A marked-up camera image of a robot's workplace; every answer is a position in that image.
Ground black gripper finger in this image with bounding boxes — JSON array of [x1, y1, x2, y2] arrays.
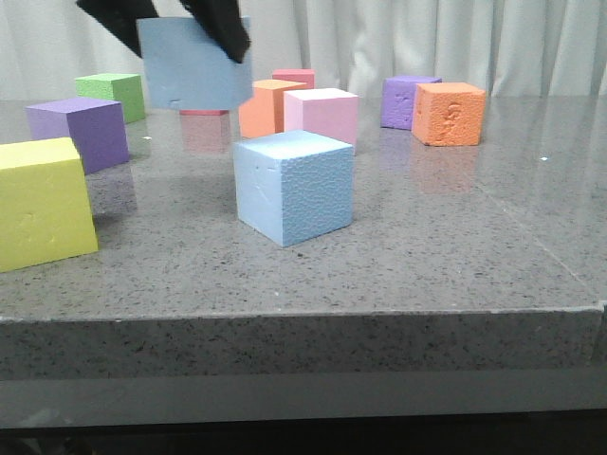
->
[[181, 0, 250, 64], [76, 0, 158, 57]]

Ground smooth light blue foam block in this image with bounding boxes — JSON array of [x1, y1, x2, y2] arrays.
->
[[137, 17, 253, 110]]

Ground textured light blue foam block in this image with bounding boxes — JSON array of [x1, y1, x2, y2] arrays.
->
[[232, 130, 355, 246]]

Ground green foam block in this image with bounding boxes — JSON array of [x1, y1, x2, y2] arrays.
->
[[75, 73, 146, 123]]

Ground red foam block left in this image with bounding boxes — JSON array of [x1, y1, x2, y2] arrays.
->
[[179, 109, 229, 117]]

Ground red foam block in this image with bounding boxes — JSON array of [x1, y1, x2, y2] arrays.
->
[[179, 109, 229, 117], [272, 68, 316, 89]]

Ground red foam block rear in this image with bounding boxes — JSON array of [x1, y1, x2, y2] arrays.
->
[[272, 68, 316, 89]]

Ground orange foam block centre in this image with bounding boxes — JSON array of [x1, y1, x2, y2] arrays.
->
[[238, 79, 307, 138]]

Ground purple foam block left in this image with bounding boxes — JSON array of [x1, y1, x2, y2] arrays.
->
[[25, 97, 130, 174]]

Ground purple foam block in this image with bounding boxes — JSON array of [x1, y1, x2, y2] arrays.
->
[[380, 75, 442, 130], [25, 97, 130, 174]]

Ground pink foam block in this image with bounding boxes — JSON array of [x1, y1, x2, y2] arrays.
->
[[284, 88, 359, 146]]

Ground purple foam block right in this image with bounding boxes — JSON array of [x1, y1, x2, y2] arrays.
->
[[380, 75, 442, 130]]

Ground yellow foam block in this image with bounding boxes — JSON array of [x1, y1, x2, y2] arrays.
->
[[1, 137, 99, 272]]

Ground textured orange foam block right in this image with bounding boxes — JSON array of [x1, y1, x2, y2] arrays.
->
[[412, 82, 487, 146]]

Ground white curtain backdrop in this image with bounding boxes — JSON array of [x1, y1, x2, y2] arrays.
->
[[1, 1, 606, 100]]

